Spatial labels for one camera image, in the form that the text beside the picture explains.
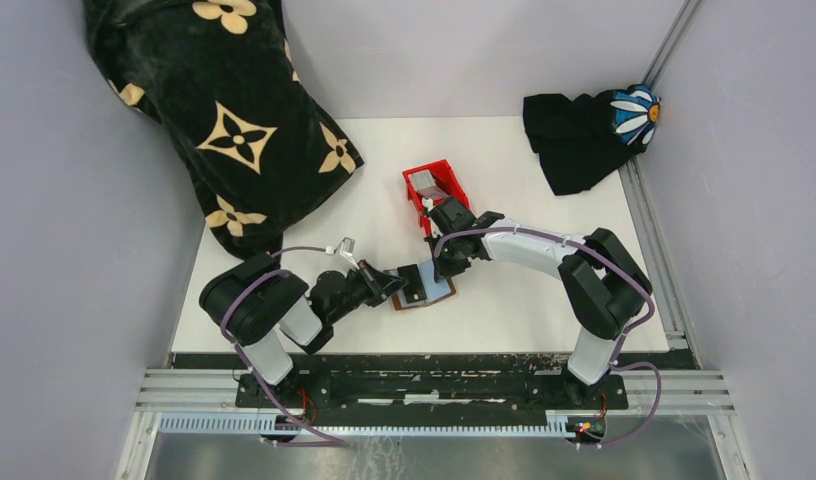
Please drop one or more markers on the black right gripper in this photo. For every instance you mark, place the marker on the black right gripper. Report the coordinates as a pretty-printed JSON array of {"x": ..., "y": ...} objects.
[{"x": 442, "y": 268}]

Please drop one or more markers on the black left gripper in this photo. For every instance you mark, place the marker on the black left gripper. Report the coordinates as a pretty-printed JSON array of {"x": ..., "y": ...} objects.
[{"x": 380, "y": 284}]

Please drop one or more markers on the black VIP credit card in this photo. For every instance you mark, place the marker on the black VIP credit card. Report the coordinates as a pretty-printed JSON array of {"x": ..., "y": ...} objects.
[{"x": 413, "y": 292}]

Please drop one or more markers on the red plastic bin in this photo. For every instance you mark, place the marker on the red plastic bin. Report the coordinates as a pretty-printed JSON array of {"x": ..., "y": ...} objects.
[{"x": 446, "y": 179}]

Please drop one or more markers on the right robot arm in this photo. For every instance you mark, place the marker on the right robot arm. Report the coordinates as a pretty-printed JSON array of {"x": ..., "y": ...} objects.
[{"x": 607, "y": 290}]

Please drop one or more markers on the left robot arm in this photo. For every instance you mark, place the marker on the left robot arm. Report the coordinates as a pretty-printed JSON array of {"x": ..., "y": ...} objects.
[{"x": 257, "y": 302}]

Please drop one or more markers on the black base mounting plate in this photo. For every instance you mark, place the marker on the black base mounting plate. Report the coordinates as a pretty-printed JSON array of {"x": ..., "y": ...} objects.
[{"x": 446, "y": 390}]

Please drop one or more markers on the black cloth with daisy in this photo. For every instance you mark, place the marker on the black cloth with daisy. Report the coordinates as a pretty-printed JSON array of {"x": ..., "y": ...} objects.
[{"x": 581, "y": 141}]

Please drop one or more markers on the black blanket with beige flowers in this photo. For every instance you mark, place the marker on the black blanket with beige flowers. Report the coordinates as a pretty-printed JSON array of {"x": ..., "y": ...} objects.
[{"x": 261, "y": 153}]

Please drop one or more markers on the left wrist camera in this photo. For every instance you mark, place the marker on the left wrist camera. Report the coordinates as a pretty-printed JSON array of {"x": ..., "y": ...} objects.
[{"x": 344, "y": 250}]

